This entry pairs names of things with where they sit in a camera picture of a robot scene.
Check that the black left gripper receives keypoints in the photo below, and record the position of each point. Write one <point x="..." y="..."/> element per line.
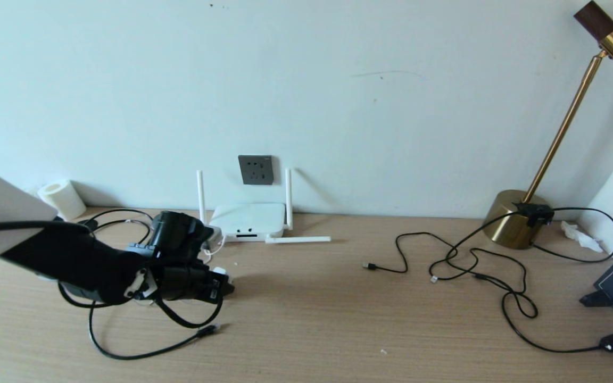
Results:
<point x="176" y="250"/>

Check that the white power adapter block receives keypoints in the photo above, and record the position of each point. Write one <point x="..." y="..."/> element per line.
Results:
<point x="220" y="271"/>

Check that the white wifi router with antennas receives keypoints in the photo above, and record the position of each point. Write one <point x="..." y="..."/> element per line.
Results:
<point x="248" y="218"/>

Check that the black round desk grommet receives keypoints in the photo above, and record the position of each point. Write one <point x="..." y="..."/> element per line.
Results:
<point x="92" y="224"/>

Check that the white toilet paper roll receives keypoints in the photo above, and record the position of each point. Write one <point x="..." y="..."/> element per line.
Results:
<point x="64" y="199"/>

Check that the small clear plastic jar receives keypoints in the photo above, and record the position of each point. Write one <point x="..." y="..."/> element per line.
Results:
<point x="32" y="191"/>

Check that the brass desk lamp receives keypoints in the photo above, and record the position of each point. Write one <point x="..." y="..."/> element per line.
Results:
<point x="516" y="222"/>

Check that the crumpled white tissue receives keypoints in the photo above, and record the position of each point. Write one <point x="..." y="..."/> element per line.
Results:
<point x="579" y="235"/>

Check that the black plastic clip stand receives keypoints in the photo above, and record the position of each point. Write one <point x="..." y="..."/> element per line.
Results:
<point x="595" y="298"/>

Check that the grey wall power socket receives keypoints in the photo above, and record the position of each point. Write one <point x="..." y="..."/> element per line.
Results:
<point x="256" y="169"/>

